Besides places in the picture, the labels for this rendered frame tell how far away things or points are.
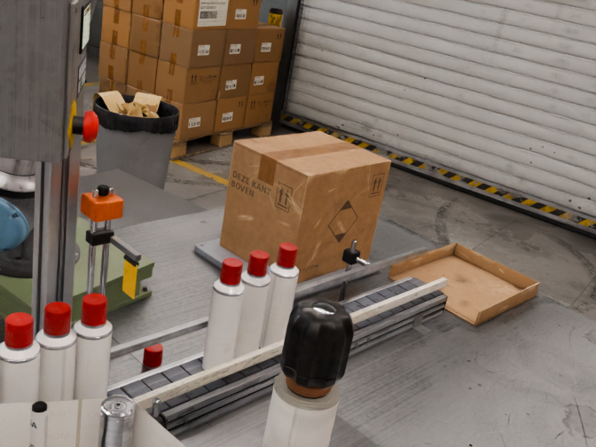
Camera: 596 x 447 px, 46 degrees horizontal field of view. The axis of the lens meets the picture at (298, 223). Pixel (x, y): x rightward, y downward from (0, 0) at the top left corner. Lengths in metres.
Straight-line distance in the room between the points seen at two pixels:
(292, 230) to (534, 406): 0.60
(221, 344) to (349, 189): 0.58
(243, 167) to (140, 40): 3.48
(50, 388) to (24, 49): 0.44
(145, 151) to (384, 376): 2.48
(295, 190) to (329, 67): 4.40
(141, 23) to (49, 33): 4.20
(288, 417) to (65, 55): 0.49
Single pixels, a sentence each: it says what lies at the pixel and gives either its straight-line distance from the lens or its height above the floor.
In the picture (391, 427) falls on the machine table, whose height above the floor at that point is 0.83.
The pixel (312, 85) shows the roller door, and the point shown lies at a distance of 5.95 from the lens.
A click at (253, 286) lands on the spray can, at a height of 1.04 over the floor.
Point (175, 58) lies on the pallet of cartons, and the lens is 4.82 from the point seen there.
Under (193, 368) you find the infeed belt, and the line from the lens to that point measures 1.21.
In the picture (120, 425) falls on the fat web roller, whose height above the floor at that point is 1.05.
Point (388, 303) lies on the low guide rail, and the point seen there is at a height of 0.91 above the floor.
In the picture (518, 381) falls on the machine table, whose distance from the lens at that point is 1.51.
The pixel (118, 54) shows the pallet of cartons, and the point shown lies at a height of 0.59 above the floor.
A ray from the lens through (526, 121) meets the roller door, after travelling 5.22.
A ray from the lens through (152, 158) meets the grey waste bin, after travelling 3.68.
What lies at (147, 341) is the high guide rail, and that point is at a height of 0.96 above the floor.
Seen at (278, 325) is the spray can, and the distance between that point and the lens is 1.25.
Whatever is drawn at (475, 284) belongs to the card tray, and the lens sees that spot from 1.86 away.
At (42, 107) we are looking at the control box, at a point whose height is 1.35.
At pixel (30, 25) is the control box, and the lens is 0.83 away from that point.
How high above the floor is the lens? 1.58
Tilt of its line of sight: 22 degrees down
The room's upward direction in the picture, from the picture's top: 11 degrees clockwise
